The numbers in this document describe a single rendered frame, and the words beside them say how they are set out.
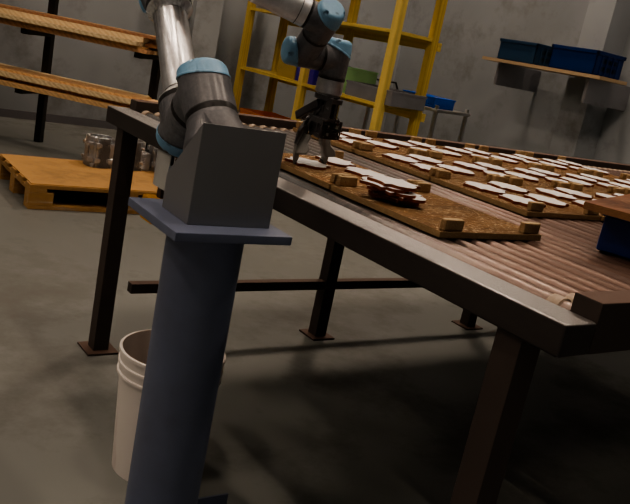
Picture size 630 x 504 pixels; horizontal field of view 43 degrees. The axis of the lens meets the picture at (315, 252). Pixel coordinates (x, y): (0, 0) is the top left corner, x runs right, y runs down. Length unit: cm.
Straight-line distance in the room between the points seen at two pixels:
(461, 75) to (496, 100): 67
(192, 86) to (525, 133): 722
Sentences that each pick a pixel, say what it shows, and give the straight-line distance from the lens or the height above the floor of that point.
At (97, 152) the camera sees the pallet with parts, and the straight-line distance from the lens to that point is 577.
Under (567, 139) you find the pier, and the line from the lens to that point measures 805.
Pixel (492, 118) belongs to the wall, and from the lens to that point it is 914.
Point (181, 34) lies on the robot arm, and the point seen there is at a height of 123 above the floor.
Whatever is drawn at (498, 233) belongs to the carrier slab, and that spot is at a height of 94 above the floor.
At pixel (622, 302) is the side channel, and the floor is 95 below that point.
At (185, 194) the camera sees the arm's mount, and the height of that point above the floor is 93.
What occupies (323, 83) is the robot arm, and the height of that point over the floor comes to 117.
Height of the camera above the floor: 127
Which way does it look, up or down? 14 degrees down
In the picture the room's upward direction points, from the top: 12 degrees clockwise
